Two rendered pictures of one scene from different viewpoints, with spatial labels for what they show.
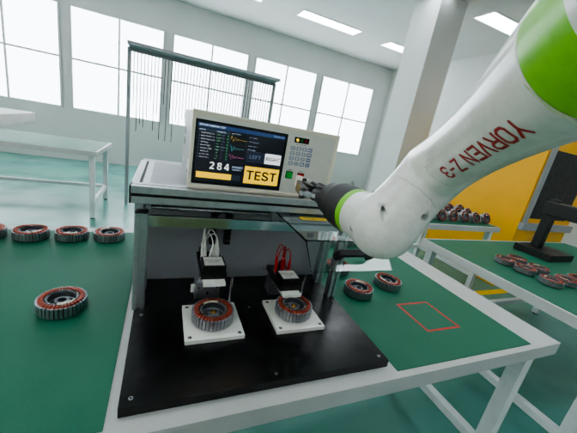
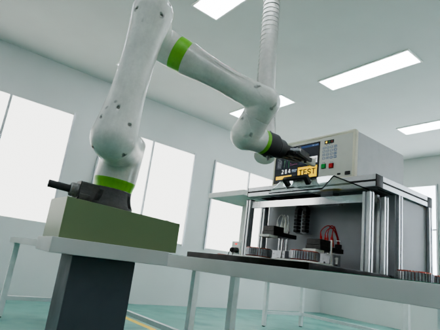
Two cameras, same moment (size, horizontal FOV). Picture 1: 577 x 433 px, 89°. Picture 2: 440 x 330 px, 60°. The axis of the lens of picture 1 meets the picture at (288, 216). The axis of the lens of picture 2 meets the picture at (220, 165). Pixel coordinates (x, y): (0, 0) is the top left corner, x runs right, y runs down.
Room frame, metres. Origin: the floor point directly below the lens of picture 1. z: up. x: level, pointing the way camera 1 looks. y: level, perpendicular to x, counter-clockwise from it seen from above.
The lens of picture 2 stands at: (0.14, -1.40, 0.73)
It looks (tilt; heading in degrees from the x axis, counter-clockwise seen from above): 15 degrees up; 78
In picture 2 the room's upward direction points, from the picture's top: 7 degrees clockwise
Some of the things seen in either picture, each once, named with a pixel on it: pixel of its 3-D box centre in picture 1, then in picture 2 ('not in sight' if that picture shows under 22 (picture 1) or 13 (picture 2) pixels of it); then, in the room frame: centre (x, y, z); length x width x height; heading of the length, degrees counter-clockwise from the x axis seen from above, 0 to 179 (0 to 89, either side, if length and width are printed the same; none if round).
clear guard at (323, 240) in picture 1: (325, 235); (323, 192); (0.82, -0.12, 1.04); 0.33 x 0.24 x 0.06; 24
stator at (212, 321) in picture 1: (213, 313); (258, 252); (0.69, 0.15, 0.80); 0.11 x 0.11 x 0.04
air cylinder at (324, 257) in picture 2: (277, 283); (328, 260); (0.92, -0.01, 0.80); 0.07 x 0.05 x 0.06; 114
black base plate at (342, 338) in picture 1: (252, 319); (281, 265); (0.75, 0.05, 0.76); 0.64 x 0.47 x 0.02; 114
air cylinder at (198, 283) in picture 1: (206, 286); (281, 256); (0.82, 0.21, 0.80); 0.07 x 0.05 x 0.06; 114
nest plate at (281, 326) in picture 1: (292, 314); (304, 262); (0.79, -0.07, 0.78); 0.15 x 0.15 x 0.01; 24
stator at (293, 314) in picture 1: (293, 307); (304, 255); (0.79, -0.07, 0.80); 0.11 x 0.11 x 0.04
